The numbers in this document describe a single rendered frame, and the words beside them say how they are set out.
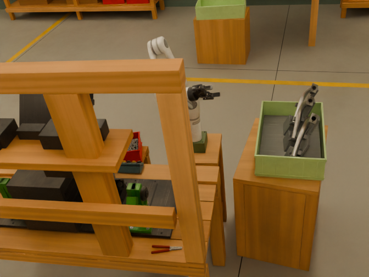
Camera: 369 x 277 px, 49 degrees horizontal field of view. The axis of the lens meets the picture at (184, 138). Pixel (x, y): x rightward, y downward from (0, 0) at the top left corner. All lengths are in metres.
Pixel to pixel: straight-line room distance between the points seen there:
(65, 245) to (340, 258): 1.93
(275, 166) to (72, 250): 1.26
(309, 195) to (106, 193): 1.27
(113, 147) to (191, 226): 0.50
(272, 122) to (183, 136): 1.52
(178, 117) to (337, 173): 2.57
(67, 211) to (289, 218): 1.44
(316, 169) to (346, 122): 1.99
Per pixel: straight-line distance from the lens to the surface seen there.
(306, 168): 2.55
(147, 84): 1.42
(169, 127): 1.50
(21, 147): 1.93
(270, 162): 2.53
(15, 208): 2.08
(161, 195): 2.39
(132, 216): 1.82
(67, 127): 1.65
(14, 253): 2.50
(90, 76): 1.47
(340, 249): 3.30
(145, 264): 2.19
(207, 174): 2.47
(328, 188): 3.71
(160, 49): 2.32
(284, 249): 3.00
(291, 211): 2.69
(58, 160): 1.77
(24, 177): 2.26
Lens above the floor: 2.57
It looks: 37 degrees down
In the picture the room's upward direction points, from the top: 8 degrees counter-clockwise
